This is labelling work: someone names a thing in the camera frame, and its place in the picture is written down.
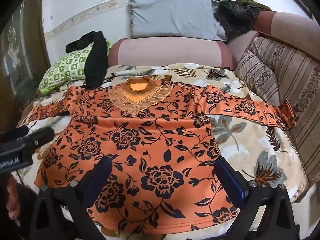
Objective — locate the orange floral shirt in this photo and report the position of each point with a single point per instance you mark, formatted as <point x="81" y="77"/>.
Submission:
<point x="150" y="142"/>

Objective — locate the black cloth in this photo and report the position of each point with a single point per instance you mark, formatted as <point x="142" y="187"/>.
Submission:
<point x="96" y="57"/>

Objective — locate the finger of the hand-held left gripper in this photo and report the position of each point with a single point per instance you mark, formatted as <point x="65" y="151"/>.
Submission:
<point x="18" y="132"/>
<point x="41" y="136"/>

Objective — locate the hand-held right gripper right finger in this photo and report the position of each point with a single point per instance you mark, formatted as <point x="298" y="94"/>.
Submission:
<point x="228" y="177"/>

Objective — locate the large striped cushion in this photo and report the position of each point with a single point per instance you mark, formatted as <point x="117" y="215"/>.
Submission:
<point x="300" y="92"/>

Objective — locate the dark furry cloth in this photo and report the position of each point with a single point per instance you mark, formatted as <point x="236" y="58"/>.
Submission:
<point x="235" y="17"/>

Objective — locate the person's left hand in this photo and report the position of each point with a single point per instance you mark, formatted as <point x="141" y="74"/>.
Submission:
<point x="12" y="200"/>

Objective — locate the beige leaf print blanket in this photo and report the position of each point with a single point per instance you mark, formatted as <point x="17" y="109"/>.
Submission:
<point x="250" y="142"/>

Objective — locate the grey pillow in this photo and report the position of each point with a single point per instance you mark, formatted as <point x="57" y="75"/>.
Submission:
<point x="175" y="17"/>

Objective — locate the green checked pillow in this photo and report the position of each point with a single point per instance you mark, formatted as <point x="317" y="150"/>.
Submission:
<point x="67" y="67"/>

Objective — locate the olive cloth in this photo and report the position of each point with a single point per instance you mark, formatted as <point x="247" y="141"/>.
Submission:
<point x="255" y="4"/>

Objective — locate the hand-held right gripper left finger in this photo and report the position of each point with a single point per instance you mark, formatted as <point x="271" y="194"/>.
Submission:
<point x="100" y="172"/>

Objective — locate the small striped cushion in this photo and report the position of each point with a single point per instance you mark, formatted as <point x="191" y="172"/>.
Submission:
<point x="257" y="80"/>

